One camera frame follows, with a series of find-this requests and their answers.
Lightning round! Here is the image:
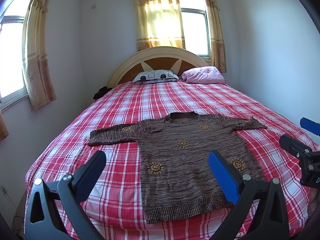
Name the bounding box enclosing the brown knitted sun-pattern sweater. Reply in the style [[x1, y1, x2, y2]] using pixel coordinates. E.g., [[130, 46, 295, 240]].
[[88, 112, 264, 224]]

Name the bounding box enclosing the red white plaid bedspread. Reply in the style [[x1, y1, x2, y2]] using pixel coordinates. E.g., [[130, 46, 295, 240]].
[[25, 81, 319, 239]]

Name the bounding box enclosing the yellow curtain lower left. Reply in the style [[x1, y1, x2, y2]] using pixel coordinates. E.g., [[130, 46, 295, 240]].
[[0, 112, 9, 141]]

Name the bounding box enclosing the pink pillow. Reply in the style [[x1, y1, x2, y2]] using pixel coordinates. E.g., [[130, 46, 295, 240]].
[[181, 66, 226, 85]]

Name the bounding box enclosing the yellow curtain right of window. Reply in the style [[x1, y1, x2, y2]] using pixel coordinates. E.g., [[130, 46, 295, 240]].
[[204, 0, 226, 73]]

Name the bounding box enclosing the yellow curtain left window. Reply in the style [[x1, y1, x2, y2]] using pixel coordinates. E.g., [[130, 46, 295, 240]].
[[22, 0, 56, 111]]

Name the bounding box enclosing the yellow curtain window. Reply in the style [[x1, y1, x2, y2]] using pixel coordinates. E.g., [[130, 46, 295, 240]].
[[22, 0, 56, 111], [134, 0, 185, 51]]

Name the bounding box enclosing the black item beside bed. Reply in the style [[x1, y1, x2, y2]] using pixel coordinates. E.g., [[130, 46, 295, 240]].
[[93, 86, 112, 100]]

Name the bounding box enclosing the cream and brown headboard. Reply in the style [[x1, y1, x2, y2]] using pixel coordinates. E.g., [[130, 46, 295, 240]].
[[107, 46, 208, 88]]

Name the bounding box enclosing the white patterned pillow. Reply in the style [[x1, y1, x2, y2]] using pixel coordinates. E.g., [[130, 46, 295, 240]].
[[132, 69, 179, 84]]

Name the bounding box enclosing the yellow curtain centre window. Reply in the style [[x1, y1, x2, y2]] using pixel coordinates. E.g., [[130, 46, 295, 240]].
[[134, 0, 185, 51]]

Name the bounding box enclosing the white wall socket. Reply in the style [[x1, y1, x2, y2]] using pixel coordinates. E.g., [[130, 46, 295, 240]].
[[1, 185, 8, 194]]

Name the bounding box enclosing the left window frame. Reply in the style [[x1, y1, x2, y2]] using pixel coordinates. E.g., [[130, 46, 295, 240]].
[[1, 0, 30, 109]]

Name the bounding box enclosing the window frame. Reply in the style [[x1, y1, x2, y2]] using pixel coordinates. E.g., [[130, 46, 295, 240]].
[[1, 0, 30, 109], [179, 0, 210, 59]]

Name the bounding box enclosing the back window frame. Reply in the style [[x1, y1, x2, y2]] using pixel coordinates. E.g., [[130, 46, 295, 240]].
[[179, 0, 210, 59]]

